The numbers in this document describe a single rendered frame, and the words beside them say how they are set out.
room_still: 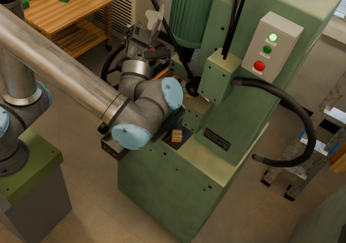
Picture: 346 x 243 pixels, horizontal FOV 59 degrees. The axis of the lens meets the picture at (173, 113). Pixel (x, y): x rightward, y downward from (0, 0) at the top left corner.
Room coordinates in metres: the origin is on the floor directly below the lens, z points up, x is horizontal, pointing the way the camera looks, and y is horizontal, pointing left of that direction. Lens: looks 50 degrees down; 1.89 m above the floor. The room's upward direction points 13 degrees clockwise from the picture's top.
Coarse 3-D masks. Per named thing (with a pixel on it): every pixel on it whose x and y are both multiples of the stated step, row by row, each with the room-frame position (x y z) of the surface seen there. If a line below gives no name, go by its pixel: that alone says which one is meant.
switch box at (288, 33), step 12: (264, 24) 0.70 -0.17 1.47; (276, 24) 0.70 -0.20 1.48; (288, 24) 0.71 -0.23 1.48; (264, 36) 0.69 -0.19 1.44; (288, 36) 0.67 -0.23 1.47; (252, 48) 0.70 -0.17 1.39; (276, 48) 0.67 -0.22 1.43; (288, 48) 0.66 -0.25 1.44; (252, 60) 0.69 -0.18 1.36; (264, 60) 0.68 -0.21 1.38; (276, 60) 0.66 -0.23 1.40; (252, 72) 0.69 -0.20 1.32; (264, 72) 0.67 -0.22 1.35; (276, 72) 0.66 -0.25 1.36
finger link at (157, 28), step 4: (160, 20) 0.84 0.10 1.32; (156, 24) 0.83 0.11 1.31; (160, 24) 0.83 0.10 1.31; (156, 28) 0.82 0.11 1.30; (160, 28) 0.82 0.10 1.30; (152, 32) 0.81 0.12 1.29; (156, 32) 0.81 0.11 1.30; (152, 36) 0.80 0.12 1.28; (156, 36) 0.81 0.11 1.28; (152, 40) 0.80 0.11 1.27
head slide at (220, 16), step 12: (216, 0) 0.87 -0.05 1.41; (228, 0) 0.87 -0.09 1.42; (216, 12) 0.87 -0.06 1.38; (228, 12) 0.85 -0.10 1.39; (216, 24) 0.86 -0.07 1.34; (228, 24) 0.84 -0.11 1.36; (204, 36) 0.88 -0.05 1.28; (216, 36) 0.86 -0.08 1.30; (204, 48) 0.87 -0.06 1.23; (216, 48) 0.85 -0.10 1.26; (204, 60) 0.86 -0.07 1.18
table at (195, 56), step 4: (176, 52) 1.23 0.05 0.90; (196, 52) 1.26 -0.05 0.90; (172, 56) 1.19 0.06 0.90; (192, 56) 1.22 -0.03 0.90; (196, 56) 1.23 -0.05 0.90; (196, 60) 1.20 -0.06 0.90; (160, 72) 1.06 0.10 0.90; (168, 112) 0.85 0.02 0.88; (172, 112) 0.88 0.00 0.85; (168, 116) 0.85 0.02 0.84; (160, 124) 0.80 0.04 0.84
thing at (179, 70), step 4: (176, 56) 0.99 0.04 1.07; (172, 60) 0.96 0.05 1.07; (176, 60) 0.96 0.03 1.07; (192, 60) 0.99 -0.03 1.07; (172, 64) 0.96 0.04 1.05; (176, 64) 0.95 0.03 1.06; (180, 64) 0.95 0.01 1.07; (188, 64) 0.96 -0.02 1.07; (192, 64) 0.96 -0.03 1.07; (168, 68) 0.97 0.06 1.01; (172, 68) 0.96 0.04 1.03; (176, 68) 0.95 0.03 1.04; (180, 68) 0.94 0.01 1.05; (184, 68) 0.94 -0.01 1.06; (192, 68) 0.94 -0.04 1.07; (172, 72) 0.96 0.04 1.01; (176, 72) 0.95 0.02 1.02; (180, 72) 0.94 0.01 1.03; (184, 72) 0.93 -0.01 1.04; (192, 72) 0.92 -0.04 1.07; (180, 76) 0.94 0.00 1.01; (184, 76) 0.93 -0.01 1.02; (184, 80) 0.93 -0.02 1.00
